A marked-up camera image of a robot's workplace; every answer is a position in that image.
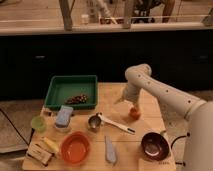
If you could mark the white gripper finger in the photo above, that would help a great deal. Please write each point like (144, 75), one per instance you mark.
(136, 106)
(119, 100)

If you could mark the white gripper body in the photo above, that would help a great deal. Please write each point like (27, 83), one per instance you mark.
(131, 92)

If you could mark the red yellow apple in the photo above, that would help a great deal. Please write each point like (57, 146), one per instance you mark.
(134, 113)

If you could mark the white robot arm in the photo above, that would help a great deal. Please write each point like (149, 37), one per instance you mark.
(198, 151)

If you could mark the dark grape bunch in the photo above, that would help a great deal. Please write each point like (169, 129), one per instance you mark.
(76, 99)

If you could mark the green plastic tray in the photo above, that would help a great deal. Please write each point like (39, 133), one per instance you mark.
(61, 88)

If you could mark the dark purple bowl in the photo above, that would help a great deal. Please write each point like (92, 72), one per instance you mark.
(154, 146)

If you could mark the grey blue spatula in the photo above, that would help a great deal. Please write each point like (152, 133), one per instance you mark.
(110, 152)

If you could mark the orange plastic bowl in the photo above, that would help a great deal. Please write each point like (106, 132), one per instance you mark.
(75, 148)

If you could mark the yellow banana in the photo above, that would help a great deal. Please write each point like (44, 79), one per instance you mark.
(51, 144)

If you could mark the green plastic cup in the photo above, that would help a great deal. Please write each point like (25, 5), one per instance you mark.
(38, 123)

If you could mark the metal measuring cup white handle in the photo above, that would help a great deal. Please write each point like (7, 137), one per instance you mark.
(96, 120)

